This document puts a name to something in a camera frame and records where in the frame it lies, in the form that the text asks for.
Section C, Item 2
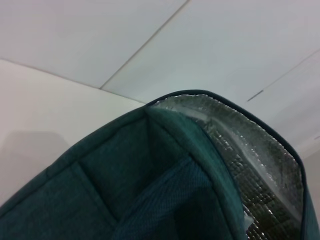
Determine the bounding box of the dark teal insulated lunch bag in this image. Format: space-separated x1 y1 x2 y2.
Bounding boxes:
0 89 320 240

